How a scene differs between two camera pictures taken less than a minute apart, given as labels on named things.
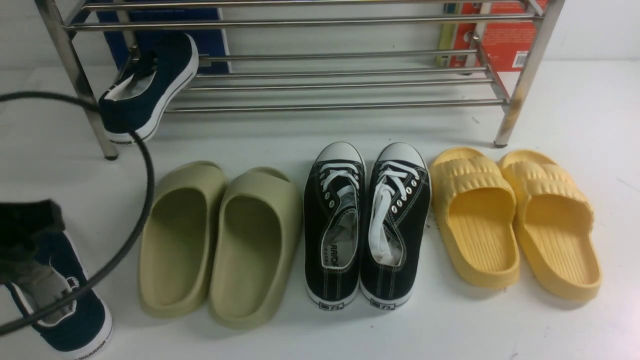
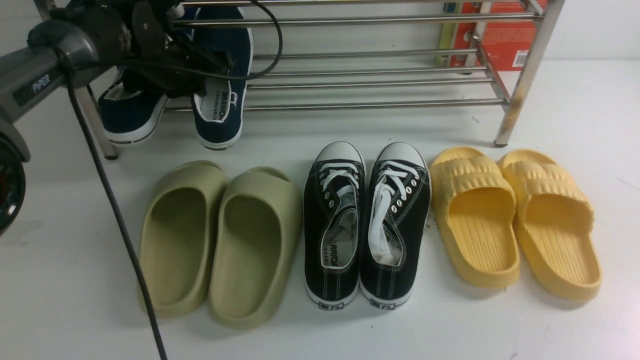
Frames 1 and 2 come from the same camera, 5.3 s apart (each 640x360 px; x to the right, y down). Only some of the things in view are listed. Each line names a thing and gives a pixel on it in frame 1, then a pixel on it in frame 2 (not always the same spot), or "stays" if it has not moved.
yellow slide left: x=474 y=200 stays
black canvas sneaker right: x=397 y=215 stays
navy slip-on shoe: x=81 y=330 to x=217 y=115
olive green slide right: x=255 y=249 stays
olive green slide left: x=180 y=240 stays
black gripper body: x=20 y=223 to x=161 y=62
